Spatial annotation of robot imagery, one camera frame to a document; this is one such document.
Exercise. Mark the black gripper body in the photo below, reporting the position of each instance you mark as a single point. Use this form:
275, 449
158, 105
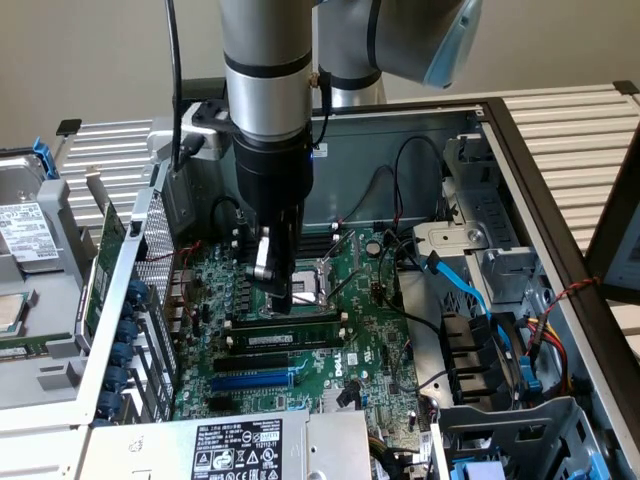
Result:
272, 165

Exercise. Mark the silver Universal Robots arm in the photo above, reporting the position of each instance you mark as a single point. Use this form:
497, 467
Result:
265, 35

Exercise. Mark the black RAM slot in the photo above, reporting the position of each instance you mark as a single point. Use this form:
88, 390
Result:
315, 235
315, 247
320, 320

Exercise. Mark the installed green RAM stick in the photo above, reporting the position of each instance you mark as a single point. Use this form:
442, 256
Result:
295, 337

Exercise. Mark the RAM memory sticks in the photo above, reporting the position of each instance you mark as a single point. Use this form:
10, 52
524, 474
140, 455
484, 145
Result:
235, 341

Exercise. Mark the spare green RAM stick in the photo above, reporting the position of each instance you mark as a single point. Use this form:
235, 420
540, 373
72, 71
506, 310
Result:
20, 350

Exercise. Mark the CPU socket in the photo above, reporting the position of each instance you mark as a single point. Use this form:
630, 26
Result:
310, 290

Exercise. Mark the socket locking lever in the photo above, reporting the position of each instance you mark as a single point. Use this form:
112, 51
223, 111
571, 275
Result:
350, 285

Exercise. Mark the round coin cell battery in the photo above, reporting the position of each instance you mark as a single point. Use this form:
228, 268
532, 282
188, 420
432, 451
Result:
372, 248

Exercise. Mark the long black expansion slot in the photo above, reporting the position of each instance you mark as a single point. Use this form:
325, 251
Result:
250, 362

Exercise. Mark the green Dell motherboard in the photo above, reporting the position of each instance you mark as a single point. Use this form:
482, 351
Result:
360, 320

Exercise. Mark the blue expansion slot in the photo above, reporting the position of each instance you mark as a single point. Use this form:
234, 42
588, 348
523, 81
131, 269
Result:
250, 384

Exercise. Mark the blue card retention clip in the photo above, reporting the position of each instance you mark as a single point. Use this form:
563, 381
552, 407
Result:
121, 354
129, 331
116, 378
109, 403
137, 291

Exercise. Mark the short black expansion slot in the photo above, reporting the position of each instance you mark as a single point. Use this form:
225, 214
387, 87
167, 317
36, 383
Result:
221, 404

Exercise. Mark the silver chipset heat sink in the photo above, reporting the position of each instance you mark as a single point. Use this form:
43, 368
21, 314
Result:
335, 397

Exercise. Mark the green graphics card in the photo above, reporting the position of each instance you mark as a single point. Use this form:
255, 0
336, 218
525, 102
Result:
102, 260

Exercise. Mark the metal disk bay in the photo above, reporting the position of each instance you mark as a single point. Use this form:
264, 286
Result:
480, 240

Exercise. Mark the grey power supply unit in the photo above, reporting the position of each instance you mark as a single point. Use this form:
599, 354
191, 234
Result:
200, 450

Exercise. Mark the black table end cap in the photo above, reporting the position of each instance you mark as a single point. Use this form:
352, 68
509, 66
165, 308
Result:
627, 87
69, 127

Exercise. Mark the black fan shroud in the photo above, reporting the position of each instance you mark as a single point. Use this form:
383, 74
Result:
470, 350

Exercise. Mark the grey parts rack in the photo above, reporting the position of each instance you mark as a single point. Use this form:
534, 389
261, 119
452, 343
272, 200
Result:
55, 300

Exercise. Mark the open PC case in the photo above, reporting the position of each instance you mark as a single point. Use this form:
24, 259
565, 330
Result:
530, 200

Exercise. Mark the silver hard disk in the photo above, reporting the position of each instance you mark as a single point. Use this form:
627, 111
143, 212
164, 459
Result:
25, 220

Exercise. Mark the silver CPU chip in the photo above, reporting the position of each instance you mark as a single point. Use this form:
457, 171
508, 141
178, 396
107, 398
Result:
10, 312

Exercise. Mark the blue plastic drive carrier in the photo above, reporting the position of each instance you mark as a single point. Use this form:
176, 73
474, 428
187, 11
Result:
477, 471

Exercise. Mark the grey drive cage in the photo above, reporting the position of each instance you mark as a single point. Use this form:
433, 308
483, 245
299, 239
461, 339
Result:
525, 435

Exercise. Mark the dark framed monitor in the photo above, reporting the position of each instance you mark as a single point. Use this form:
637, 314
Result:
620, 240

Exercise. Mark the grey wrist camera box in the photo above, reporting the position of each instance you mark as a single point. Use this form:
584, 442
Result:
200, 135

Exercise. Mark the blue disk bracket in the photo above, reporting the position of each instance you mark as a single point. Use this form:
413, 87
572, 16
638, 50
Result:
45, 160

